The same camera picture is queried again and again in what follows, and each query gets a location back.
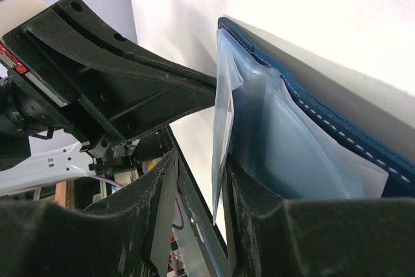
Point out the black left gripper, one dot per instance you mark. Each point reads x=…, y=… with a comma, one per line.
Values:
x=71, y=70

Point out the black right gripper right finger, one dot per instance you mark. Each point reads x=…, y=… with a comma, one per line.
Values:
x=268, y=235

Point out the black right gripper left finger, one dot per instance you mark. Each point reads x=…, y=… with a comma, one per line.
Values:
x=81, y=238

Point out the blue leather card holder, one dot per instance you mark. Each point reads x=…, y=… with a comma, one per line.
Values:
x=293, y=143

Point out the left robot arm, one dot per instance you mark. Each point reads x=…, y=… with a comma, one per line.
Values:
x=50, y=156

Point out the background storage shelf clutter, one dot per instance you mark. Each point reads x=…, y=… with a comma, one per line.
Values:
x=129, y=192

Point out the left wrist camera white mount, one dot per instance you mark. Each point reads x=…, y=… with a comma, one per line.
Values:
x=15, y=12

